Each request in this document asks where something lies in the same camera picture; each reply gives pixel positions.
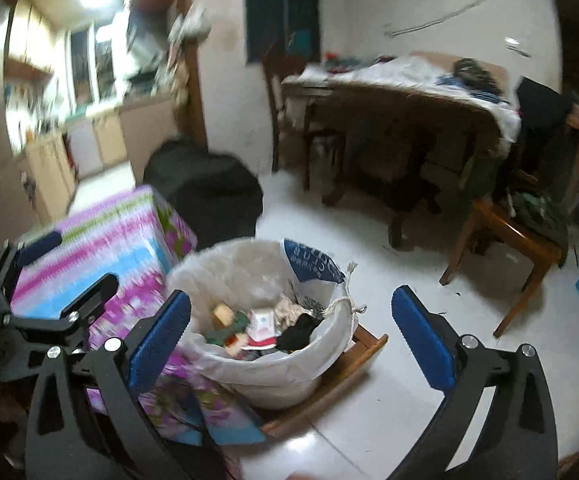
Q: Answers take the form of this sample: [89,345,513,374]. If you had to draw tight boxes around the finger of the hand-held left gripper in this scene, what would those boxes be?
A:
[0,231,64,306]
[0,274,119,381]

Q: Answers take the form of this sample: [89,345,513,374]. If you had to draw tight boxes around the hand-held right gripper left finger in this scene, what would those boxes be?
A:
[24,290,195,480]

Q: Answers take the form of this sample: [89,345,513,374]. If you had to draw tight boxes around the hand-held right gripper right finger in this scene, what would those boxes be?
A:
[387,285,557,480]

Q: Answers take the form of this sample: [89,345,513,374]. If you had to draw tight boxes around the translucent plastic trash bag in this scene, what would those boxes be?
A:
[167,237,365,411]

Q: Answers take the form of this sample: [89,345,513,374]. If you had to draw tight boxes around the black cloth pouch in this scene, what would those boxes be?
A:
[276,312,323,353]

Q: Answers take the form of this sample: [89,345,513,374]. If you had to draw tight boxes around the white wrapper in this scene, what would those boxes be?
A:
[274,296,303,328]

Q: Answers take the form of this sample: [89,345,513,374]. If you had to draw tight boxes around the floral striped tablecloth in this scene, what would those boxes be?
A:
[10,185,265,448]

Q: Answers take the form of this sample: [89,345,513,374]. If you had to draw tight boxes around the dark green packet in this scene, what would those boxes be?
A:
[230,312,250,341]

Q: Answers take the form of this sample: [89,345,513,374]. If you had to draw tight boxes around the black white speckled cloth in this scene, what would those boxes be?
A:
[294,295,327,318]

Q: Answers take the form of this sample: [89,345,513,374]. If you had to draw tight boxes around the beige kitchen base cabinets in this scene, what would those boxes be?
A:
[20,97,180,221]

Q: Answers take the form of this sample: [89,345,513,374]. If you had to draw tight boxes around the dark green bundle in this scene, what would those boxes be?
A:
[507,190,570,248]

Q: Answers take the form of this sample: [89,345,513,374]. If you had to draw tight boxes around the kitchen window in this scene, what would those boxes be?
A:
[70,22,120,106]

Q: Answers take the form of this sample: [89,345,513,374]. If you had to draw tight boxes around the hanging cloth bag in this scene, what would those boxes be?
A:
[167,42,193,106]

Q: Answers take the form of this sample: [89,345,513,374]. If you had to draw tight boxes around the steel range hood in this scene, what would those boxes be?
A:
[127,10,168,68]

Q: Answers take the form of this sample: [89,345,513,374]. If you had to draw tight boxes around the dark wooden table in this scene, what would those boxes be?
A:
[282,75,520,251]

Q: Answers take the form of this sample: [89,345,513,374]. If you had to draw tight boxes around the black jacket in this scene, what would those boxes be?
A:
[517,76,575,171]

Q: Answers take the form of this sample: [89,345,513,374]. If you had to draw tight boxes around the dark patterned bag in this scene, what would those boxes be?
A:
[453,58,504,97]

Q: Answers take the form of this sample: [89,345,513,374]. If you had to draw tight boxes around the hanging white plastic bag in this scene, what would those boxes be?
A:
[170,5,210,43]

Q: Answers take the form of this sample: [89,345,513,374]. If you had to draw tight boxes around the wooden chair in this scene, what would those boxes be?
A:
[262,52,345,191]

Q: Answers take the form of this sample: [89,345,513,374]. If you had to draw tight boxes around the pile of colourful clothes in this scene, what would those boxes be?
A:
[324,51,370,73]

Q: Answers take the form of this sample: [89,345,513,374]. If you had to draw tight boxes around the dark window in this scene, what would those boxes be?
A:
[244,0,320,66]

